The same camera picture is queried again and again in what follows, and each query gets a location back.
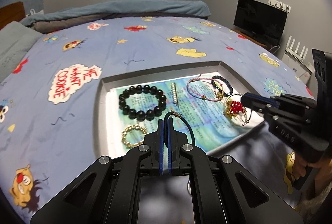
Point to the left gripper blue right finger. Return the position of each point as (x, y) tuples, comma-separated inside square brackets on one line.
[(170, 130)]

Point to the grey blue pillow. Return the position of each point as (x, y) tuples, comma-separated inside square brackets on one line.
[(15, 40)]

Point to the grey shallow cardboard tray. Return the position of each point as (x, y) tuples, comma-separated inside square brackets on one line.
[(239, 84)]

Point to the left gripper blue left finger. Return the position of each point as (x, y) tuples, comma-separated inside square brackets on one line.
[(160, 132)]

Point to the printed paper sheet in tray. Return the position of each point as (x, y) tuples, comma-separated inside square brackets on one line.
[(197, 104)]

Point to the black television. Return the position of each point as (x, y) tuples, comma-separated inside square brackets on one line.
[(263, 22)]

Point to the white wall socket strip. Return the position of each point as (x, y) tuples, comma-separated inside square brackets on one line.
[(280, 5)]

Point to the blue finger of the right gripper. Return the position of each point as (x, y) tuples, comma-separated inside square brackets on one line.
[(262, 96), (267, 110)]

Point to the wooden headboard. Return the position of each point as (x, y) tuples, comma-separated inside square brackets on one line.
[(11, 12)]

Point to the person's right hand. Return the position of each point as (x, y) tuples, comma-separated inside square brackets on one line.
[(323, 176)]

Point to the white plastic bag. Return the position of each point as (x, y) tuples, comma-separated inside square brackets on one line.
[(33, 12)]

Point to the white wifi router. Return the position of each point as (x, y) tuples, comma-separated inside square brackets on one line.
[(297, 53)]

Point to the wooden TV stand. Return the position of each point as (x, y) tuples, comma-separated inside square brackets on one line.
[(244, 36)]

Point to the teal folded blanket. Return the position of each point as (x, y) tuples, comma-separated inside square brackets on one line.
[(71, 17)]

